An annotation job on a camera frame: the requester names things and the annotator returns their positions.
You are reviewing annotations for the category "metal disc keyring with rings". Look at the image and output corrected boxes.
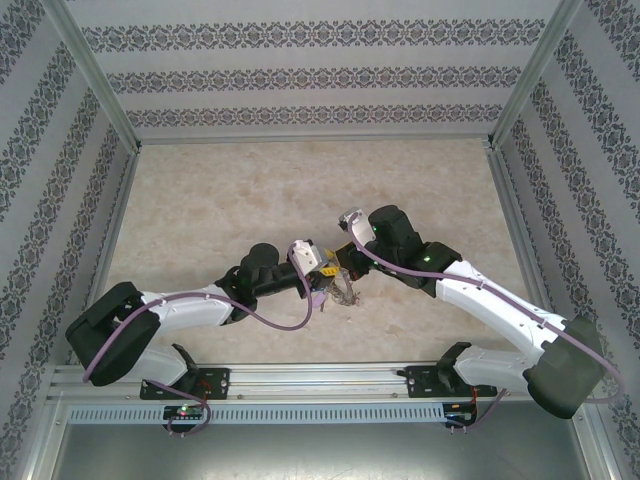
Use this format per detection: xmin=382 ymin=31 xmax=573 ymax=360
xmin=317 ymin=275 xmax=364 ymax=315

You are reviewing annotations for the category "left circuit board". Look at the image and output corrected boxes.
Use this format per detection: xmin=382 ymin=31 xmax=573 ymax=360
xmin=163 ymin=405 xmax=205 ymax=420

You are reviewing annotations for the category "circuit board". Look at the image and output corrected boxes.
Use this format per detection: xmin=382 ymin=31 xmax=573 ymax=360
xmin=444 ymin=402 xmax=479 ymax=424
xmin=163 ymin=405 xmax=205 ymax=420

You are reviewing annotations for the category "grey metal sheet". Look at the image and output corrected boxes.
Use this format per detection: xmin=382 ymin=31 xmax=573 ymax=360
xmin=29 ymin=399 xmax=619 ymax=480

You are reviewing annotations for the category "right circuit board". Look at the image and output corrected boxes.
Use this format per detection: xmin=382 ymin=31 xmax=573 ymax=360
xmin=444 ymin=402 xmax=479 ymax=424

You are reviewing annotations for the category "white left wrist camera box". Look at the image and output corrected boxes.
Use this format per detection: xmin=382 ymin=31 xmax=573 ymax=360
xmin=289 ymin=239 xmax=326 ymax=275

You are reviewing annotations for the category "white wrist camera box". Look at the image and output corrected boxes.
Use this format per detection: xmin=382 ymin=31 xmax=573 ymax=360
xmin=289 ymin=239 xmax=326 ymax=275
xmin=338 ymin=208 xmax=371 ymax=236

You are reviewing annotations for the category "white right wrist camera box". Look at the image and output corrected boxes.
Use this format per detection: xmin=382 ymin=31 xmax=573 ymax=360
xmin=338 ymin=208 xmax=371 ymax=236

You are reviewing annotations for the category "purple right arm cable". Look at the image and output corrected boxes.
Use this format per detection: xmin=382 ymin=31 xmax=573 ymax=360
xmin=349 ymin=215 xmax=626 ymax=435

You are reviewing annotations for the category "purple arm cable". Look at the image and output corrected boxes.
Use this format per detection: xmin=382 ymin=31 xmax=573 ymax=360
xmin=349 ymin=215 xmax=626 ymax=435
xmin=82 ymin=242 xmax=317 ymax=439

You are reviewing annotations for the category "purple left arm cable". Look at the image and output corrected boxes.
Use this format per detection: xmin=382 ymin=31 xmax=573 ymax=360
xmin=82 ymin=242 xmax=317 ymax=439

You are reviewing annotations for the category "aluminium mounting rail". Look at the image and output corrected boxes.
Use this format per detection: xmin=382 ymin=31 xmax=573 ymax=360
xmin=47 ymin=362 xmax=587 ymax=404

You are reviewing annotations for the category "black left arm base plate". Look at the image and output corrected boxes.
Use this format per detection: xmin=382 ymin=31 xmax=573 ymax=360
xmin=139 ymin=367 xmax=231 ymax=401

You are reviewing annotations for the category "aluminium back rail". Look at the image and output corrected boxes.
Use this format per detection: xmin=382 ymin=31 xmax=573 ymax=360
xmin=134 ymin=133 xmax=496 ymax=147

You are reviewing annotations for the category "aluminium side rail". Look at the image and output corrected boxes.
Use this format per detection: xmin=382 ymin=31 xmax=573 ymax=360
xmin=69 ymin=147 xmax=144 ymax=366
xmin=485 ymin=144 xmax=571 ymax=326

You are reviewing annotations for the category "slotted grey cable duct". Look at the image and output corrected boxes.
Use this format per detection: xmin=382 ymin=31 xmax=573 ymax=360
xmin=67 ymin=402 xmax=479 ymax=426

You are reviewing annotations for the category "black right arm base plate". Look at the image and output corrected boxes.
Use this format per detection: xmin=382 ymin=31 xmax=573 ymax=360
xmin=405 ymin=364 xmax=499 ymax=400

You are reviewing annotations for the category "aluminium frame post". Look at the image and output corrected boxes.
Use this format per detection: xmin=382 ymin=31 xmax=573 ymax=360
xmin=485 ymin=0 xmax=585 ymax=151
xmin=42 ymin=0 xmax=144 ymax=151

